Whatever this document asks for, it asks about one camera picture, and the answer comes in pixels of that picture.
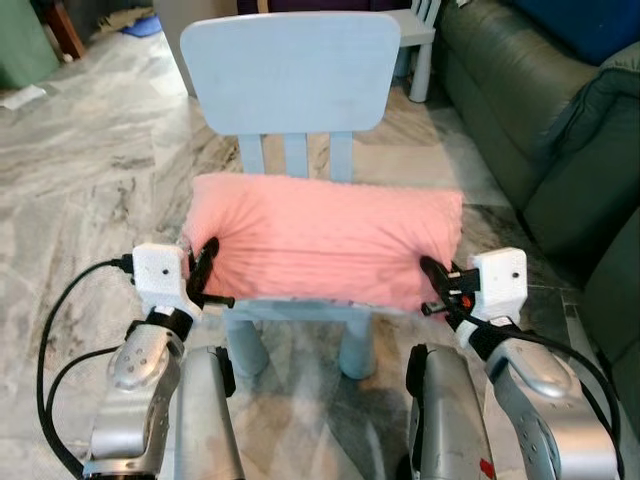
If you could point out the pink fluffy pillow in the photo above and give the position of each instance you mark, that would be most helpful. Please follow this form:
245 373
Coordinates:
320 240

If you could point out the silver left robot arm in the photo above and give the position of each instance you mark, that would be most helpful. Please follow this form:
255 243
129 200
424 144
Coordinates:
140 365

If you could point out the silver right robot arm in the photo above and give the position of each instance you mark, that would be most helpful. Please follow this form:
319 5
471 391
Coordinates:
530 385

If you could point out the green leather sofa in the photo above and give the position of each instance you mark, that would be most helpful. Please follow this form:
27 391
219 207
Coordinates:
500 110

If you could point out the silver right robot leg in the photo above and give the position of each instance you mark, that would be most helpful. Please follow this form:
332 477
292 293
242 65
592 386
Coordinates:
450 420

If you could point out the silver robot leg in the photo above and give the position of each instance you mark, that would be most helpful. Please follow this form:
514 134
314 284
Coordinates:
205 420
450 420

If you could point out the silver left robot leg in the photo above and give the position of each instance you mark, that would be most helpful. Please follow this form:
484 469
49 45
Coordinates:
205 420

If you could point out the light blue child chair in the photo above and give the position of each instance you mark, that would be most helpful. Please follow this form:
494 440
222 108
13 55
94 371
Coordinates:
290 70

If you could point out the small blue floor item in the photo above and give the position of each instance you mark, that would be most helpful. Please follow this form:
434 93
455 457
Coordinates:
142 27

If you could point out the brown wooden furniture leg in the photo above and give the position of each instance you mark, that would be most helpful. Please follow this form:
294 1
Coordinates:
62 28

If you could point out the green fabric object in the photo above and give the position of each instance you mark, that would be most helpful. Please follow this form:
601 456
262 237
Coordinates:
25 40

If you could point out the dark blue cushion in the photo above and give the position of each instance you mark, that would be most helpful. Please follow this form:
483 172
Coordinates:
590 25

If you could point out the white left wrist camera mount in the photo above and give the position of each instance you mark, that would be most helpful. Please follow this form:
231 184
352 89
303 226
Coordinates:
158 268

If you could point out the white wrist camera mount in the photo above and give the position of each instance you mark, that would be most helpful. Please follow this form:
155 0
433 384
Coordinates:
500 280
158 268

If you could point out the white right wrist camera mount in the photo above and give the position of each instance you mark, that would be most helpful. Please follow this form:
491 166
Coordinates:
500 280

